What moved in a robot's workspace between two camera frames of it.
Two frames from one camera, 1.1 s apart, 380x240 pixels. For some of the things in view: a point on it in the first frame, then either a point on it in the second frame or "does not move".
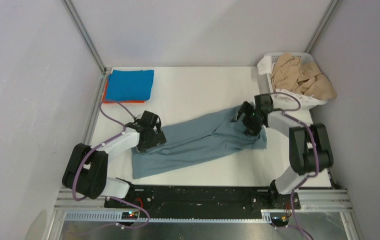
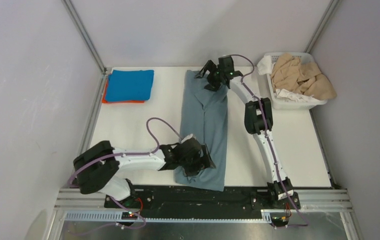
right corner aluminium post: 322,26 does not move
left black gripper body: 154,140 -> 195,159
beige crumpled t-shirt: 288,73 does not move
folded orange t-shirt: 104,97 does not move
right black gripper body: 250,120 -> 215,75
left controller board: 129,215 does not move
